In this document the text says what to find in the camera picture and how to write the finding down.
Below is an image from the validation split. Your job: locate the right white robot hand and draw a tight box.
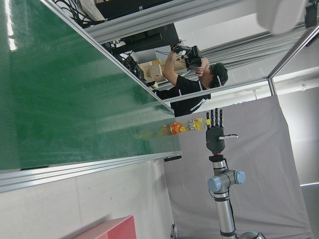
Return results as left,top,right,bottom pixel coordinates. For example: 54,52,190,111
205,108,239,154

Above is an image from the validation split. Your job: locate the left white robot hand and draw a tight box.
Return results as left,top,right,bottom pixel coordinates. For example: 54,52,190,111
256,0,308,35

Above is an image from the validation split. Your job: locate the pink plastic basket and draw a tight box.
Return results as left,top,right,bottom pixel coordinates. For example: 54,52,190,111
66,215,137,239

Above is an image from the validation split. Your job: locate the orange drink bottle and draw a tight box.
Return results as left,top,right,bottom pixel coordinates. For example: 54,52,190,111
156,119,208,137

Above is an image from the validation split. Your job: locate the person in black shirt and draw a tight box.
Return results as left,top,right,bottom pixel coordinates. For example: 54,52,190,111
156,44,229,118

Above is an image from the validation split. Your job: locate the grey pleated curtain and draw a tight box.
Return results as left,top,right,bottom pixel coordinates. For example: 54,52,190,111
199,32,307,74

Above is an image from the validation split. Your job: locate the grey fabric backdrop curtain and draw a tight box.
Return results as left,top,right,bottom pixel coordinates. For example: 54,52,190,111
163,96,312,239

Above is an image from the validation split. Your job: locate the open cardboard box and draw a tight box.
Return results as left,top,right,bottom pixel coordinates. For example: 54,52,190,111
138,58,187,88

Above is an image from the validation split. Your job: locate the black Huawei monitor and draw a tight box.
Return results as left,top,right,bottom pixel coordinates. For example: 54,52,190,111
122,23,180,53

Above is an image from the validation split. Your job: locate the green conveyor belt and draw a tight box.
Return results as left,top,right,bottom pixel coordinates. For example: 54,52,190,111
0,0,182,194

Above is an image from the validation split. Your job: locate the aluminium profile frame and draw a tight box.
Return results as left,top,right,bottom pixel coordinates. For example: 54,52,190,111
82,4,319,95

